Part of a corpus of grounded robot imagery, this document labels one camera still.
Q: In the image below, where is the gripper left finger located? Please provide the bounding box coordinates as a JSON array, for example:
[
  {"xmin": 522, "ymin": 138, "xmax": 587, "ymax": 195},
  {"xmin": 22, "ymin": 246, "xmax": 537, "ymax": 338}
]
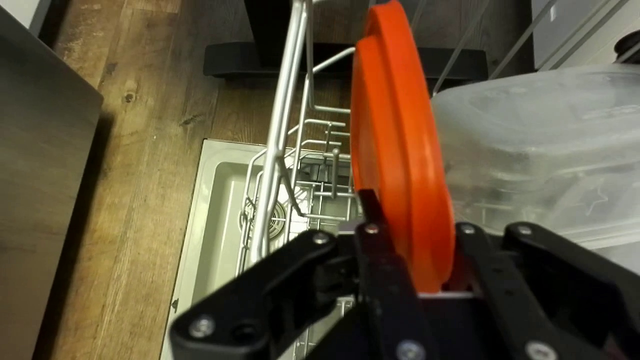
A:
[{"xmin": 169, "ymin": 188, "xmax": 434, "ymax": 360}]

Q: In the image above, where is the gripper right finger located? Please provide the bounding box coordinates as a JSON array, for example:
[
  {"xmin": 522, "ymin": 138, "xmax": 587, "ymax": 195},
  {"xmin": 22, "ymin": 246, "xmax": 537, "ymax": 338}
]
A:
[{"xmin": 453, "ymin": 222, "xmax": 640, "ymax": 360}]

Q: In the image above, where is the red round lid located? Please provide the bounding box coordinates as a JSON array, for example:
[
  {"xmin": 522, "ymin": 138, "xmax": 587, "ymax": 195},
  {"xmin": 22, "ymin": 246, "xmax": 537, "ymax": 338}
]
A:
[{"xmin": 349, "ymin": 0, "xmax": 456, "ymax": 294}]

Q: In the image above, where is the dishwasher door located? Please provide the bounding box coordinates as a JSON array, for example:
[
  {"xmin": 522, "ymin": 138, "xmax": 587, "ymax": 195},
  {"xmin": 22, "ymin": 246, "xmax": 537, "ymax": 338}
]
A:
[{"xmin": 160, "ymin": 138, "xmax": 362, "ymax": 360}]

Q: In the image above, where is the dishwasher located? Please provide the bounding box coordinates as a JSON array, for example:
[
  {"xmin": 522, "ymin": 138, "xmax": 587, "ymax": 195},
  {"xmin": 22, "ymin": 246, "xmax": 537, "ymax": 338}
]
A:
[{"xmin": 160, "ymin": 0, "xmax": 640, "ymax": 360}]

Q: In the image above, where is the dishwasher rack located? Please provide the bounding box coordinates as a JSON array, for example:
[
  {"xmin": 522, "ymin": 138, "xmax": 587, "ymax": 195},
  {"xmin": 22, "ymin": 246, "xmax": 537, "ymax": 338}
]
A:
[{"xmin": 237, "ymin": 0, "xmax": 561, "ymax": 360}]

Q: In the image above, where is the clear plastic container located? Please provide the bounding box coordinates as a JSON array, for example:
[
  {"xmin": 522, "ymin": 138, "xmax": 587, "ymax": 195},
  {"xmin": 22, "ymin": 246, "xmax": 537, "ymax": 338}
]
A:
[{"xmin": 430, "ymin": 64, "xmax": 640, "ymax": 251}]

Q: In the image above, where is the black base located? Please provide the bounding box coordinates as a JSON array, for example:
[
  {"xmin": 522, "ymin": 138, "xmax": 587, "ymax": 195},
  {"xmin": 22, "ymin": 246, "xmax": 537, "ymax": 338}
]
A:
[{"xmin": 202, "ymin": 0, "xmax": 489, "ymax": 82}]

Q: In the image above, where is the black round cap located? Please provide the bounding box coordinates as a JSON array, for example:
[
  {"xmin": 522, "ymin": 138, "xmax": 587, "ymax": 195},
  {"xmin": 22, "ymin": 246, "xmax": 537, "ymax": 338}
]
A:
[{"xmin": 613, "ymin": 30, "xmax": 640, "ymax": 64}]

